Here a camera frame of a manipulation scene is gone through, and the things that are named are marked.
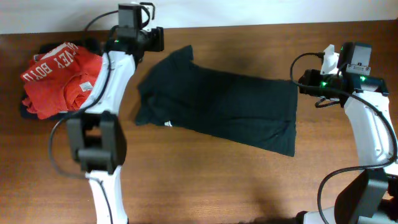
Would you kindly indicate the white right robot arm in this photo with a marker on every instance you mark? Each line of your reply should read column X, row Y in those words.
column 372, row 196

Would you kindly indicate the dark green t-shirt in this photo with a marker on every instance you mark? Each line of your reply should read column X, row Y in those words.
column 249, row 110

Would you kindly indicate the red printed t-shirt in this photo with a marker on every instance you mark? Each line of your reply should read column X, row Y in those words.
column 59, row 81

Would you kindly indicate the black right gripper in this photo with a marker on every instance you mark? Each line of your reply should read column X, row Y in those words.
column 310, row 77

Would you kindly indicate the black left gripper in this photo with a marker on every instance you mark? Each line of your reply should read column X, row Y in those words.
column 158, row 34

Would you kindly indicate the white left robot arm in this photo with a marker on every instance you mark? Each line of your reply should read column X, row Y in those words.
column 96, row 138

